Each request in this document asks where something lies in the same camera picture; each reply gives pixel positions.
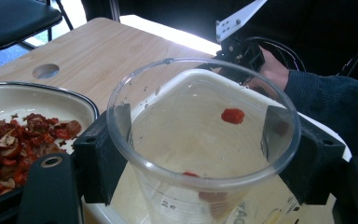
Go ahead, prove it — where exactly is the right hand-held gripper black cable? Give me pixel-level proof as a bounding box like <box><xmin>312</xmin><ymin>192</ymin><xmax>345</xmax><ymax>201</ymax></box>
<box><xmin>248</xmin><ymin>36</ymin><xmax>307</xmax><ymax>73</ymax></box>

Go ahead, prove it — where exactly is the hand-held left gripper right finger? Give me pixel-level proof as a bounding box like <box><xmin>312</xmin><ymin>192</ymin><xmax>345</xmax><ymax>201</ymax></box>
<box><xmin>262</xmin><ymin>105</ymin><xmax>346</xmax><ymax>204</ymax></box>

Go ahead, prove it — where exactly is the white bowl with dark rim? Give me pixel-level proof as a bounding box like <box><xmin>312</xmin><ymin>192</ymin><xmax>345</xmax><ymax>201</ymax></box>
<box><xmin>0</xmin><ymin>81</ymin><xmax>101</xmax><ymax>216</ymax></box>

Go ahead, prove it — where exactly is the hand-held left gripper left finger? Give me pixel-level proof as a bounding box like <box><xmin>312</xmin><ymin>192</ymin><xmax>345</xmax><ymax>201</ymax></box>
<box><xmin>73</xmin><ymin>104</ymin><xmax>132</xmax><ymax>206</ymax></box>

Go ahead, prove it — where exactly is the small clear plastic cup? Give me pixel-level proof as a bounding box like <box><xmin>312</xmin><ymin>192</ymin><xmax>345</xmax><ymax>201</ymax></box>
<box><xmin>106</xmin><ymin>57</ymin><xmax>302</xmax><ymax>224</ymax></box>

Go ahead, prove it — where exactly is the cream square container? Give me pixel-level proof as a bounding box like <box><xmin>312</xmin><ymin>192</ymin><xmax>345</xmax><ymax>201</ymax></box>
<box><xmin>83</xmin><ymin>68</ymin><xmax>352</xmax><ymax>224</ymax></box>

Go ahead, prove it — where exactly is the red dried fruit piece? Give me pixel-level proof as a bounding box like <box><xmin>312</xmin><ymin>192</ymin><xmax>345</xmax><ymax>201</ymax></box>
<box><xmin>220</xmin><ymin>107</ymin><xmax>246</xmax><ymax>125</ymax></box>

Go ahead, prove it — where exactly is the black folding chair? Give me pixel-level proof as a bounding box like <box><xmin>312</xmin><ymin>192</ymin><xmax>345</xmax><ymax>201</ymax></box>
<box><xmin>0</xmin><ymin>0</ymin><xmax>75</xmax><ymax>71</ymax></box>

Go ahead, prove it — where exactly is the pile of dried red fruit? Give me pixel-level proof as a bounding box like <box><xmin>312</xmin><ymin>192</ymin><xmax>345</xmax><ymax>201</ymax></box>
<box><xmin>0</xmin><ymin>113</ymin><xmax>83</xmax><ymax>202</ymax></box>

